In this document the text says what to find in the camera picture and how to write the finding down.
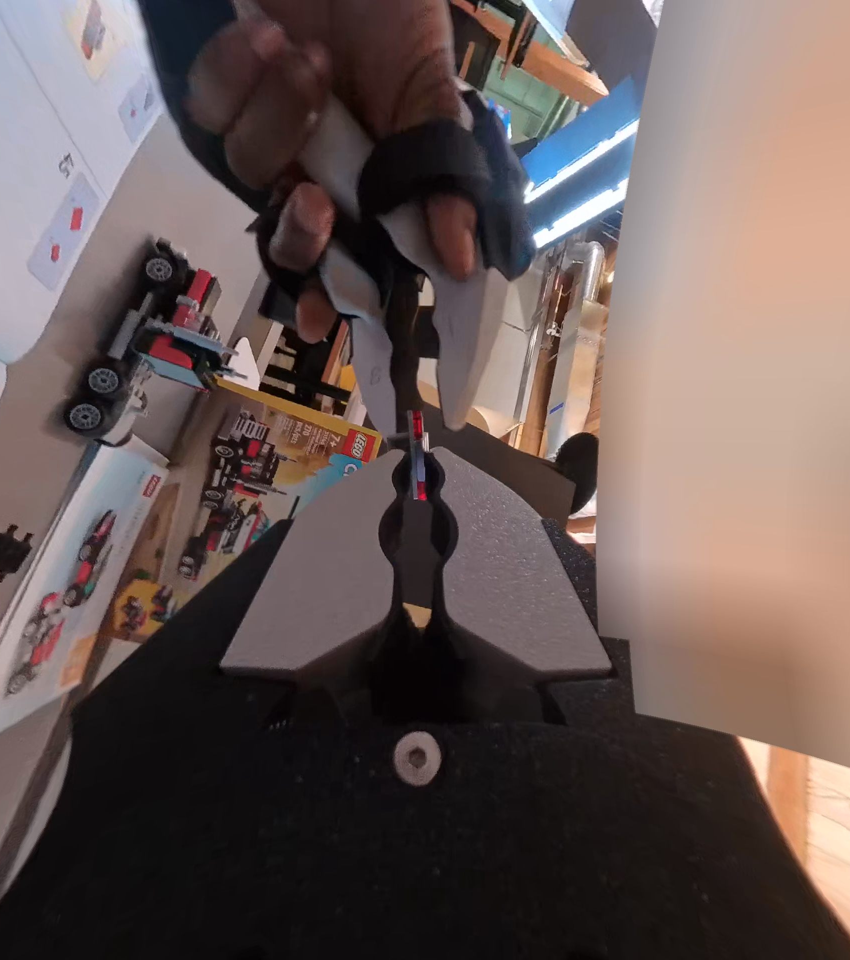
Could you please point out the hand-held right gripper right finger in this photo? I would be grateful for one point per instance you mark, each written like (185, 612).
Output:
(522, 592)

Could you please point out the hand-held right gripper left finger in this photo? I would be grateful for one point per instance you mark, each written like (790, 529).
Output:
(312, 592)

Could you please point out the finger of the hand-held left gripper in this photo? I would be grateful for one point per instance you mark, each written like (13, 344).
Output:
(470, 337)
(376, 375)

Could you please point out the black red lego truck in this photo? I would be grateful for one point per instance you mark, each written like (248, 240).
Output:
(162, 337)

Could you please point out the lego set cardboard box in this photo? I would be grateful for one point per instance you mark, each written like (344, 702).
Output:
(267, 465)

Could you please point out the lego instruction booklet car cover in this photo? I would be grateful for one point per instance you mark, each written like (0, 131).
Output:
(42, 600)

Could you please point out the open lego instruction booklet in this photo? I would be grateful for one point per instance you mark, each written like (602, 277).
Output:
(5, 187)

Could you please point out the person's left hand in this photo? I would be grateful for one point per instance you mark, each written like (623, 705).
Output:
(365, 60)

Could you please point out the computer monitor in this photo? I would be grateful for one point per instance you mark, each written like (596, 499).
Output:
(582, 150)

